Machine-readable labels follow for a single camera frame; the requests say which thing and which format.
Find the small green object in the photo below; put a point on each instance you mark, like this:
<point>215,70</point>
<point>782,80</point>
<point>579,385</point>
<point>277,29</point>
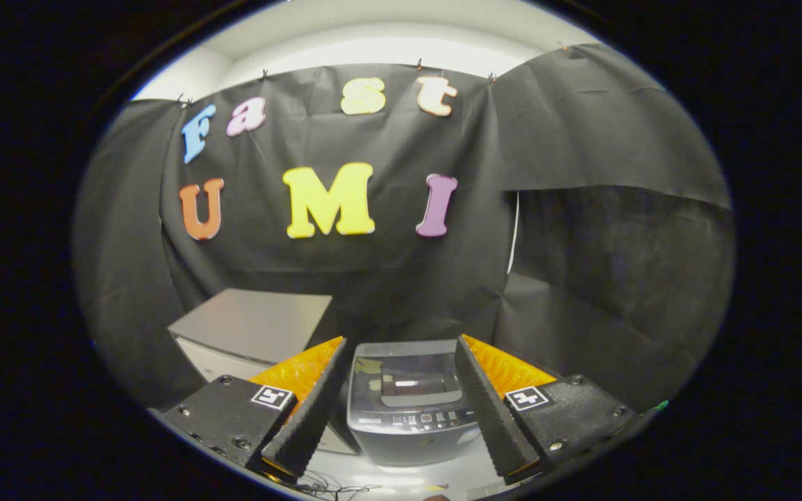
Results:
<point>661,405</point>

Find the grey cabinet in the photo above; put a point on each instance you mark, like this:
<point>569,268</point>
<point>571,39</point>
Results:
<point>248,320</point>

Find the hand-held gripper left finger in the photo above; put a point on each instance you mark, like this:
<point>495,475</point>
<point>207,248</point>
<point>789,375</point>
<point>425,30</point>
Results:
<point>310,410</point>

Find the grey washing machine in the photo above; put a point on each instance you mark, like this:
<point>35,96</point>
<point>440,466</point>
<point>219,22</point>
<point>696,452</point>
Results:
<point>408,417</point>

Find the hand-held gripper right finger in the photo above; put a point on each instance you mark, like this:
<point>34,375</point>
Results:
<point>488,410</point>

